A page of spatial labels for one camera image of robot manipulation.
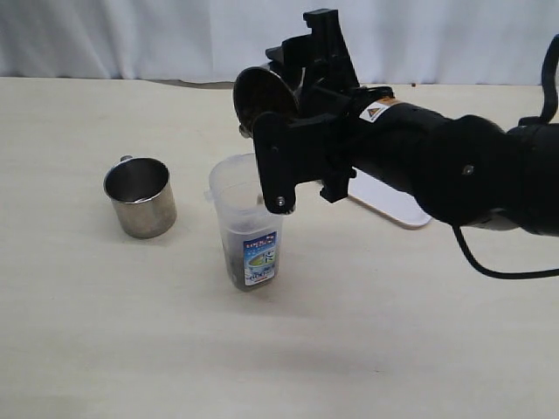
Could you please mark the white plastic tray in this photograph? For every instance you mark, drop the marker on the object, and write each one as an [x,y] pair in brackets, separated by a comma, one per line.
[398,207]

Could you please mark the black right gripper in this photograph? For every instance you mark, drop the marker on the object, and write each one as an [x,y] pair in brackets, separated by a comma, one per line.
[317,135]

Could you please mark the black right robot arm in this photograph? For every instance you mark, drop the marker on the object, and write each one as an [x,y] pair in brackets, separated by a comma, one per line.
[464,171]

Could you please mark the clear plastic pitcher with label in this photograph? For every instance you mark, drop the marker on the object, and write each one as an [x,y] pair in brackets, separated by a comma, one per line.
[250,234]

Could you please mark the steel mug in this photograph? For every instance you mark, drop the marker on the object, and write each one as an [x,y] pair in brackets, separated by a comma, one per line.
[139,188]
[269,87]

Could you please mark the white backdrop curtain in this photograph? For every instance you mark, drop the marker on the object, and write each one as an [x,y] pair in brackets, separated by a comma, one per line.
[394,42]

